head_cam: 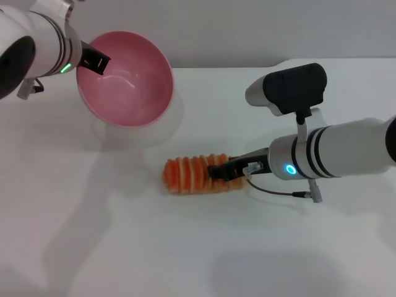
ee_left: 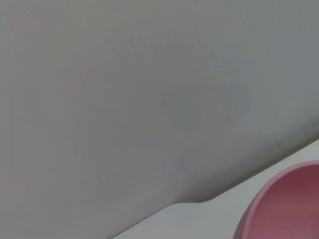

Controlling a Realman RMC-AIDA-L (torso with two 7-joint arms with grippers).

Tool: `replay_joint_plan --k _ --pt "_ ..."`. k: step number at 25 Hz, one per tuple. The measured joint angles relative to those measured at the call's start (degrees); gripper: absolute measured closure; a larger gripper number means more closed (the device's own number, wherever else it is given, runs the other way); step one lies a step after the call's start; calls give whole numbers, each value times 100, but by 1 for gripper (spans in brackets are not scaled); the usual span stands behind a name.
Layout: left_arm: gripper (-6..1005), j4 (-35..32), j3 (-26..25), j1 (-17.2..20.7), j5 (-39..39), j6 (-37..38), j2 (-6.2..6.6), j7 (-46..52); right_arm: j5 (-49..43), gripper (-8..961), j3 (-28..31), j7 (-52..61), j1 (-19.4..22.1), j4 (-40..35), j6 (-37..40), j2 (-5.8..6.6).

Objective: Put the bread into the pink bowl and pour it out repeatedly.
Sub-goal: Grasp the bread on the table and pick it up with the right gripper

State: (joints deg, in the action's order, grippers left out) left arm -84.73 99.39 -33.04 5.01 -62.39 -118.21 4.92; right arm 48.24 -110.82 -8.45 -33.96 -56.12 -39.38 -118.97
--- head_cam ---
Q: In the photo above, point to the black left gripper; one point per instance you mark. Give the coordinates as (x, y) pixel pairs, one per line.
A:
(85, 55)

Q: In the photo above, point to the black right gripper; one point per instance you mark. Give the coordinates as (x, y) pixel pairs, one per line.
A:
(256, 157)

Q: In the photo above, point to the ridged golden bread loaf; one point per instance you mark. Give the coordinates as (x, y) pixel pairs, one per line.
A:
(185, 176)

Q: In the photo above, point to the pink bowl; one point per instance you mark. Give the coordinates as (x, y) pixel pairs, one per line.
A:
(130, 89)

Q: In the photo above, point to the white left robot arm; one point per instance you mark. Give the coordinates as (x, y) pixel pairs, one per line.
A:
(37, 40)

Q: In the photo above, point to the silver left camera mount bracket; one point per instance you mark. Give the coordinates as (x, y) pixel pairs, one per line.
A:
(68, 15)

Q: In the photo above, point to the silver camera mount bracket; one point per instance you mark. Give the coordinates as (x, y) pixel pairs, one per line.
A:
(301, 130)
(68, 15)

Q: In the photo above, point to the silver right camera mount bracket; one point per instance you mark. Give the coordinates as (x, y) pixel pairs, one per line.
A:
(301, 130)

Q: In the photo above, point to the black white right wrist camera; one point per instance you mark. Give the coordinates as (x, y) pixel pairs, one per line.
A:
(294, 86)

